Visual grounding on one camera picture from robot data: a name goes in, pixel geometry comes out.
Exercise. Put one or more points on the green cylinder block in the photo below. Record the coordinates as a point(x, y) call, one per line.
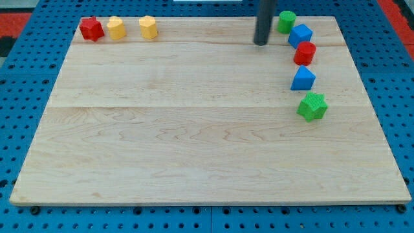
point(286, 21)

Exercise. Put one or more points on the blue cube block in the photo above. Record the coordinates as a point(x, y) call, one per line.
point(298, 34)

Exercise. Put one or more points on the light wooden board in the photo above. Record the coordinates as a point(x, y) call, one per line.
point(202, 116)

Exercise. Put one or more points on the blue triangle block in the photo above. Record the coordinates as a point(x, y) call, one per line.
point(303, 79)

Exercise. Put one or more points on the green star block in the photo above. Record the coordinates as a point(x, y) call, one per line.
point(312, 107)

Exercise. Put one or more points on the yellow pentagon block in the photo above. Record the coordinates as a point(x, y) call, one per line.
point(148, 27)

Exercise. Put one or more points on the red cylinder block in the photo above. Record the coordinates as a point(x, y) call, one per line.
point(304, 54)

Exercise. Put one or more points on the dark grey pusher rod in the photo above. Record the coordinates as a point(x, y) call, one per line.
point(265, 14)

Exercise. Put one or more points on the yellow heart block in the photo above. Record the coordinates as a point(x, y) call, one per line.
point(116, 28)

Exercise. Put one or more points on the red star block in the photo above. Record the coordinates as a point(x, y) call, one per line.
point(91, 29)

